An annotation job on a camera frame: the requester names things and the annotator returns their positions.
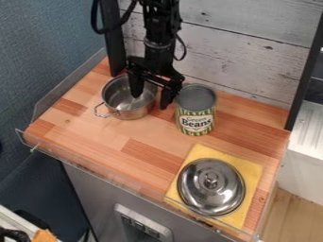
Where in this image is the silver pot lid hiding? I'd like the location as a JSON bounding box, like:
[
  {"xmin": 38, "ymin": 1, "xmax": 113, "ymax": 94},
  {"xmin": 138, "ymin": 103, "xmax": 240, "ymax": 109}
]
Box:
[{"xmin": 175, "ymin": 157, "xmax": 247, "ymax": 217}]

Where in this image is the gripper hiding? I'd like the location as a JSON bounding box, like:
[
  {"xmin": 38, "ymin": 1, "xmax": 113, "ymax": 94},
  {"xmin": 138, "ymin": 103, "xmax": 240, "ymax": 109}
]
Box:
[{"xmin": 125, "ymin": 43, "xmax": 186, "ymax": 111}]

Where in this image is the yellow cloth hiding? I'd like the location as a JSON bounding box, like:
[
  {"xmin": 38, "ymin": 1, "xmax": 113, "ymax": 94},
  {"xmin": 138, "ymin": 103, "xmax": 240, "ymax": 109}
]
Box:
[{"xmin": 162, "ymin": 143, "xmax": 265, "ymax": 231}]

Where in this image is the silver pot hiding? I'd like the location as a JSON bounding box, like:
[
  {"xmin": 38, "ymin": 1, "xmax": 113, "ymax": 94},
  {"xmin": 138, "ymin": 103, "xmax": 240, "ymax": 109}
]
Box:
[{"xmin": 92, "ymin": 74, "xmax": 161, "ymax": 121}]

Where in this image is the green striped can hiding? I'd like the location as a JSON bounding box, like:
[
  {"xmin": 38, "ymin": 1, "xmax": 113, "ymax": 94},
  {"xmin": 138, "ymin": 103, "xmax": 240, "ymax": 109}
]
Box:
[{"xmin": 174, "ymin": 83, "xmax": 219, "ymax": 137}]

